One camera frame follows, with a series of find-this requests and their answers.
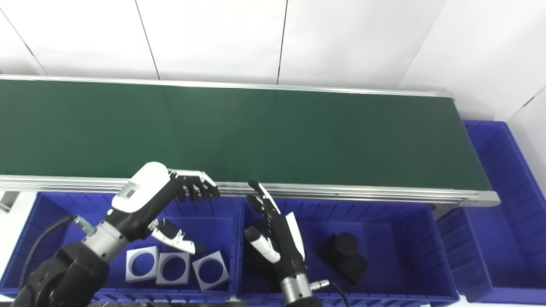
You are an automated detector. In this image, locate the empty blue bin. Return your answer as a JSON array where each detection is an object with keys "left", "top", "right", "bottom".
[{"left": 437, "top": 120, "right": 546, "bottom": 304}]

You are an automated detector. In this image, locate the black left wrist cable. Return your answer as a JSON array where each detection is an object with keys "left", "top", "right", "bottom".
[{"left": 17, "top": 214, "right": 97, "bottom": 291}]

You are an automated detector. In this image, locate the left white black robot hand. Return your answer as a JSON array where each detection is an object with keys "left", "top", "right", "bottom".
[{"left": 102, "top": 161, "right": 221, "bottom": 256}]

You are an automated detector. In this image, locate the blue bin with white parts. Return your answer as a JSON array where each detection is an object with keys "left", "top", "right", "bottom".
[{"left": 0, "top": 191, "right": 240, "bottom": 304}]

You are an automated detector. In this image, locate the blue bin with black parts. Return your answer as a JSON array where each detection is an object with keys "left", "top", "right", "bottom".
[{"left": 235, "top": 198, "right": 461, "bottom": 306}]

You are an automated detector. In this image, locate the white square part with hole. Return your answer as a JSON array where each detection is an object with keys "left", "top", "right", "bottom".
[
  {"left": 155, "top": 251, "right": 192, "bottom": 286},
  {"left": 192, "top": 250, "right": 230, "bottom": 292},
  {"left": 125, "top": 246, "right": 160, "bottom": 283}
]

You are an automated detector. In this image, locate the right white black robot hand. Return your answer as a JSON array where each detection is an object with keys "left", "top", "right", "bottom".
[{"left": 244, "top": 180, "right": 310, "bottom": 283}]

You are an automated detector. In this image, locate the black cylinder part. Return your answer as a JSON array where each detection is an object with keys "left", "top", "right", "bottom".
[{"left": 243, "top": 239, "right": 279, "bottom": 276}]

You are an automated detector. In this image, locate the green conveyor belt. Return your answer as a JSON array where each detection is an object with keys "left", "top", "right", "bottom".
[
  {"left": 0, "top": 80, "right": 494, "bottom": 191},
  {"left": 0, "top": 75, "right": 501, "bottom": 209}
]

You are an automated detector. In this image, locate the black block with cylinder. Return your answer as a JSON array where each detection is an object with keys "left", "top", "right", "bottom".
[{"left": 317, "top": 232, "right": 369, "bottom": 286}]

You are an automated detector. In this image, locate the aluminium conveyor leg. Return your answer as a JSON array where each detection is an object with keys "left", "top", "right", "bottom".
[{"left": 0, "top": 191, "right": 20, "bottom": 214}]

